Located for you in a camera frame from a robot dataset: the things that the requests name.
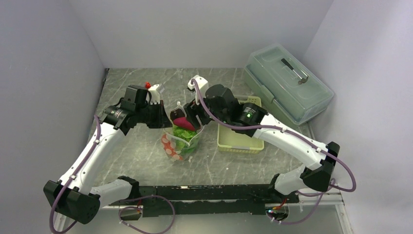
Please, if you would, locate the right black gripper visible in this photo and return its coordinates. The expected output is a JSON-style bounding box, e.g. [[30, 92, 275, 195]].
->
[[184, 94, 229, 130]]

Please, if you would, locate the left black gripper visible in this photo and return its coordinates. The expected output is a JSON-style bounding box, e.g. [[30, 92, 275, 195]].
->
[[136, 100, 173, 129]]

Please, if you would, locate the dark purple mangosteen toy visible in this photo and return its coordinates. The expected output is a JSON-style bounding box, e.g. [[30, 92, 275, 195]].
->
[[169, 109, 185, 121]]

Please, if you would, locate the purple eggplant toy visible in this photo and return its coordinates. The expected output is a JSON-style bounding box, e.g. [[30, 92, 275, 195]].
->
[[173, 117, 196, 131]]

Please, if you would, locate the green cabbage toy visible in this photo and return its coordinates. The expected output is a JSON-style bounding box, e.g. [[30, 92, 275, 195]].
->
[[172, 125, 199, 155]]

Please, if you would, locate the clear dotted zip bag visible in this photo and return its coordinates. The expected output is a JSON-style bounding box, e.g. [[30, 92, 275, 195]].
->
[[160, 101, 207, 163]]

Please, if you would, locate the pale green plastic basket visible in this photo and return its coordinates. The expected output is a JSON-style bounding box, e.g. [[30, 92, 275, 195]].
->
[[217, 95, 265, 154]]

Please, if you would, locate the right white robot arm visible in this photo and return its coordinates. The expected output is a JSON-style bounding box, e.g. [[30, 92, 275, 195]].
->
[[184, 78, 339, 202]]

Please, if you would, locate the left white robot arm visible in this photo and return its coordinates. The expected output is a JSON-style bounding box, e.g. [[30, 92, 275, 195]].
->
[[43, 84, 172, 224]]

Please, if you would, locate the clear lidded storage box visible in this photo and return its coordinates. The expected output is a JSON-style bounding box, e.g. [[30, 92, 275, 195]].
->
[[244, 43, 334, 127]]

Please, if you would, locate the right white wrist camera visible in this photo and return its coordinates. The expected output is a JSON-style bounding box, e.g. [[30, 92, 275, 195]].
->
[[187, 75, 209, 103]]

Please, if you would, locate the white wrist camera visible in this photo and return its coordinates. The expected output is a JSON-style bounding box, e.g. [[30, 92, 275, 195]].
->
[[145, 82, 165, 105], [187, 75, 209, 103]]

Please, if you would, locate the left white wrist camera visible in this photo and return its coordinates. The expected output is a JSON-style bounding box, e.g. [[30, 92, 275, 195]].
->
[[145, 82, 165, 105]]

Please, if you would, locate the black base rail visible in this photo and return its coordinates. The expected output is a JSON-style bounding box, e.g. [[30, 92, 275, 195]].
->
[[111, 184, 299, 217]]

